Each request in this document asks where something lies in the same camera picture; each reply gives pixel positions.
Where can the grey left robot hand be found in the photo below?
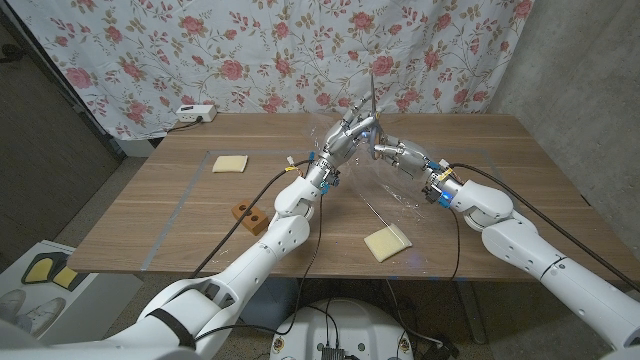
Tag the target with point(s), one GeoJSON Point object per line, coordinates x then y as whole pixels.
{"type": "Point", "coordinates": [345, 140]}

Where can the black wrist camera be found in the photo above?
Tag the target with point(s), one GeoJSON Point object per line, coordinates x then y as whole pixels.
{"type": "Point", "coordinates": [436, 196]}
{"type": "Point", "coordinates": [330, 184]}

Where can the floral backdrop cloth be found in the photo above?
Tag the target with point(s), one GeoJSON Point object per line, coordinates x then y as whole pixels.
{"type": "Point", "coordinates": [250, 50]}

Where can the blue grey round stool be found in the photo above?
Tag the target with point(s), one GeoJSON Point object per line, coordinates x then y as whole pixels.
{"type": "Point", "coordinates": [270, 305]}

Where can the white power strip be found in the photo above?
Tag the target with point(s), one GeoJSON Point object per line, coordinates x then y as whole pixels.
{"type": "Point", "coordinates": [195, 114]}

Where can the yellow sponge at left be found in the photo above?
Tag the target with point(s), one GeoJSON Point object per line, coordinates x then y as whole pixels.
{"type": "Point", "coordinates": [230, 164]}

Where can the yellow sponge near front edge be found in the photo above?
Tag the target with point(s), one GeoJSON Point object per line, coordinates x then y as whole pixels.
{"type": "Point", "coordinates": [387, 243]}

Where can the brown wooden block with holes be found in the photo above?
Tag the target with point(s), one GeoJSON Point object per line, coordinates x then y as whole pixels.
{"type": "Point", "coordinates": [257, 222]}

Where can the transparent cling film sheet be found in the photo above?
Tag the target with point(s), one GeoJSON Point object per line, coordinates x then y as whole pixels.
{"type": "Point", "coordinates": [385, 200]}

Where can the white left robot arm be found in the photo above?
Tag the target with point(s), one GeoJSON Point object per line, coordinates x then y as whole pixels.
{"type": "Point", "coordinates": [285, 235]}

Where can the white mat with yellow marks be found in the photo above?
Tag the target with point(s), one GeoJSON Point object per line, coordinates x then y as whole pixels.
{"type": "Point", "coordinates": [40, 270]}

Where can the white shoe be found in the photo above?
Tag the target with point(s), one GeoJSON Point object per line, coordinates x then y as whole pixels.
{"type": "Point", "coordinates": [42, 315]}
{"type": "Point", "coordinates": [11, 302]}

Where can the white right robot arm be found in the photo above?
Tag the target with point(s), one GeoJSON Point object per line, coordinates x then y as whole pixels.
{"type": "Point", "coordinates": [510, 240]}

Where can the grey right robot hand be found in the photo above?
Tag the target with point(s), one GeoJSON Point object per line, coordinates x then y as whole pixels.
{"type": "Point", "coordinates": [412, 160]}

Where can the grey metal table leg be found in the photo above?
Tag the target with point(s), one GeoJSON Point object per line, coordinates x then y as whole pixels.
{"type": "Point", "coordinates": [472, 310]}

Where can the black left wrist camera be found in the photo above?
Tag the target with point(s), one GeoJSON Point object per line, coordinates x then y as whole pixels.
{"type": "Point", "coordinates": [330, 184]}

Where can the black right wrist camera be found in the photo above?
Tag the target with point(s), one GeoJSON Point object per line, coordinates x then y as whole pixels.
{"type": "Point", "coordinates": [436, 196]}

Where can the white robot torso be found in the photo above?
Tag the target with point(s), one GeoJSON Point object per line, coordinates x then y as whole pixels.
{"type": "Point", "coordinates": [350, 325]}

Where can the black power adapter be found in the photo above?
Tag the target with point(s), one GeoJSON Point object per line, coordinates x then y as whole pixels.
{"type": "Point", "coordinates": [440, 347]}

